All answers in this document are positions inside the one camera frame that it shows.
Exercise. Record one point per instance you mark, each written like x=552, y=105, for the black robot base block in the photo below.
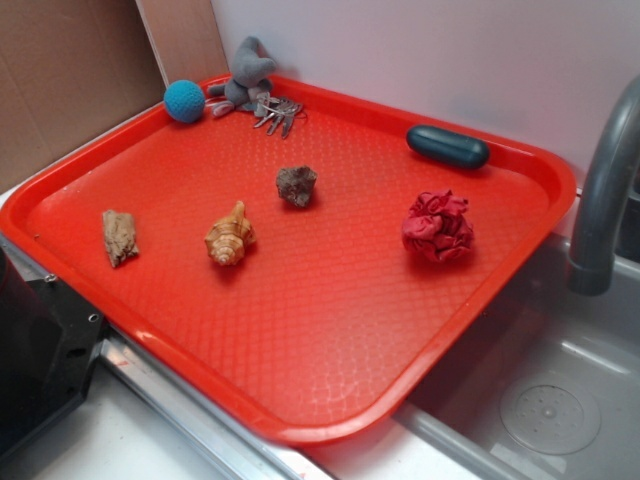
x=50, y=339

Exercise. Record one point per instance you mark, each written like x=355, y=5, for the brown wood chip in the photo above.
x=119, y=234

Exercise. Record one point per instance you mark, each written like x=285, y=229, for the red plastic tray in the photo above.
x=328, y=322

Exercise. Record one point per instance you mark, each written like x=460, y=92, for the brown grey rock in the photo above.
x=295, y=185

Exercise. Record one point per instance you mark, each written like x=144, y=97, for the orange spiral seashell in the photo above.
x=230, y=236

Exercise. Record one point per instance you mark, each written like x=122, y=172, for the crumpled red cloth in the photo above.
x=436, y=227

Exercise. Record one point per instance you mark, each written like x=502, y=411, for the bunch of metal clips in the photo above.
x=277, y=114

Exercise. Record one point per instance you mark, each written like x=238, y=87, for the dark teal oblong case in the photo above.
x=448, y=147

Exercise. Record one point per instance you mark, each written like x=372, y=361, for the grey plush toy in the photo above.
x=249, y=77

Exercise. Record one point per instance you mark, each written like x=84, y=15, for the blue crocheted ball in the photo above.
x=184, y=101

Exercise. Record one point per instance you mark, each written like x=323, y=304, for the grey plastic sink basin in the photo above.
x=543, y=385

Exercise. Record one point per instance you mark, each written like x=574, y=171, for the grey faucet spout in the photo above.
x=607, y=221

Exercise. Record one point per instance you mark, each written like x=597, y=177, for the brown cardboard panel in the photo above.
x=72, y=70

